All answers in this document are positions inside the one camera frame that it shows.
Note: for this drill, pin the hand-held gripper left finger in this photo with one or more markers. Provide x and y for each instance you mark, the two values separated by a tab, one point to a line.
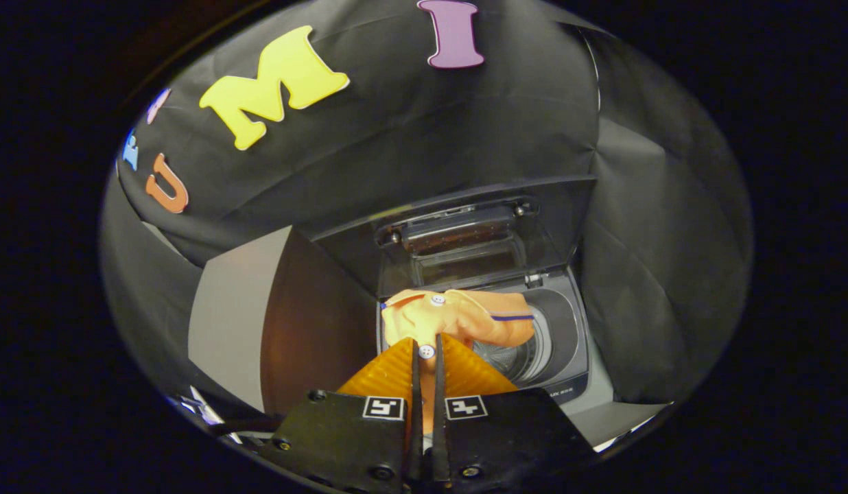
348	439

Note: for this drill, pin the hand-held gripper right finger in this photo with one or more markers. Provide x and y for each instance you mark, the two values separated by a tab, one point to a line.
506	439

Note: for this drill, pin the grey washing machine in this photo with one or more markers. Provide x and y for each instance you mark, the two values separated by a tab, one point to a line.
568	329

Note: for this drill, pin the yellow polo shirt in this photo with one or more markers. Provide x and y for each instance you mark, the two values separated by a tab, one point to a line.
458	315

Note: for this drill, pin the dark washing machine lid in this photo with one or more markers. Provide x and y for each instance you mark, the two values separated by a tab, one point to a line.
465	233

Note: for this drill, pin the blue white object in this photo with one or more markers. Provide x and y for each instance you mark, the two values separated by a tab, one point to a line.
204	412

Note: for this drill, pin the white cabinet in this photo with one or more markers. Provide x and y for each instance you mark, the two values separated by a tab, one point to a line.
232	322

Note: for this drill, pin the black backdrop cloth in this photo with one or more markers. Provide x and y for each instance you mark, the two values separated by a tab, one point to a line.
396	137

